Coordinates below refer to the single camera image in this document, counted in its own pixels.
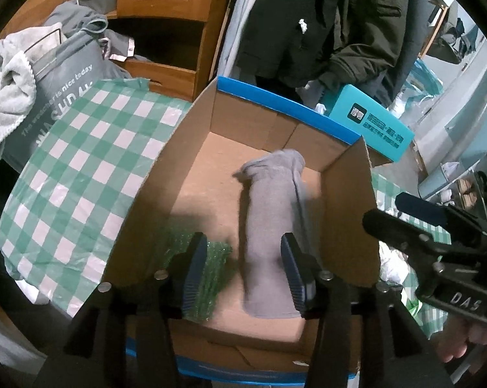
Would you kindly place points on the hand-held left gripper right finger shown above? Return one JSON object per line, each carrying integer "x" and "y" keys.
{"x": 294, "y": 277}

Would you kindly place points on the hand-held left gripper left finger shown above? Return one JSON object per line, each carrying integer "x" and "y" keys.
{"x": 195, "y": 277}

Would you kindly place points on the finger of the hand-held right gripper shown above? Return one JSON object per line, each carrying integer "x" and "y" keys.
{"x": 421, "y": 208}
{"x": 397, "y": 230}

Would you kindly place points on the grey sock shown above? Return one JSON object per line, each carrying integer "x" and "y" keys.
{"x": 267, "y": 218}

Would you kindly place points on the blue-rimmed cardboard box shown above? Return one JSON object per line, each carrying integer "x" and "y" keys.
{"x": 211, "y": 178}

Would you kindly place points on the person's right hand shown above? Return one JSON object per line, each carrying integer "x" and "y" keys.
{"x": 455, "y": 343}

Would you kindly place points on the green bubble wrap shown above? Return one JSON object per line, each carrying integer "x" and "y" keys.
{"x": 218, "y": 266}

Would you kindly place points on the white crumpled plastic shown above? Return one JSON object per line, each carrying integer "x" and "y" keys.
{"x": 393, "y": 264}

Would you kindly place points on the light blue shelf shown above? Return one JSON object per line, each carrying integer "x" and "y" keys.
{"x": 461, "y": 121}

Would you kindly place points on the teal box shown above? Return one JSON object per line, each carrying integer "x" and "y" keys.
{"x": 369, "y": 123}

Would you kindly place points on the teal plastic bag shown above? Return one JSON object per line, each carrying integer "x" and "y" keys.
{"x": 423, "y": 81}

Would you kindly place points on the green checkered tablecloth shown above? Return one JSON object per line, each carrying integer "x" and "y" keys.
{"x": 86, "y": 178}

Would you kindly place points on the olive hanging jacket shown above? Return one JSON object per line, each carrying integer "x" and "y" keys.
{"x": 369, "y": 28}

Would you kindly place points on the grey printed laundry bag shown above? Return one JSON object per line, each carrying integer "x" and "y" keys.
{"x": 65, "y": 85}

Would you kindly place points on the dark hanging jacket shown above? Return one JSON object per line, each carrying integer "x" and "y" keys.
{"x": 284, "y": 16}

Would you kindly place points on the white towel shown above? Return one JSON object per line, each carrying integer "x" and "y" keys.
{"x": 5, "y": 101}

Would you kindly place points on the light hanging garment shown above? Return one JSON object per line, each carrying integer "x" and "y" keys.
{"x": 237, "y": 20}

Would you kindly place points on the grey clothing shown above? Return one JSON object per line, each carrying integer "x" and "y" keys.
{"x": 75, "y": 20}

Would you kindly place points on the wooden frame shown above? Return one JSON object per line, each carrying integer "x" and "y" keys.
{"x": 436, "y": 28}

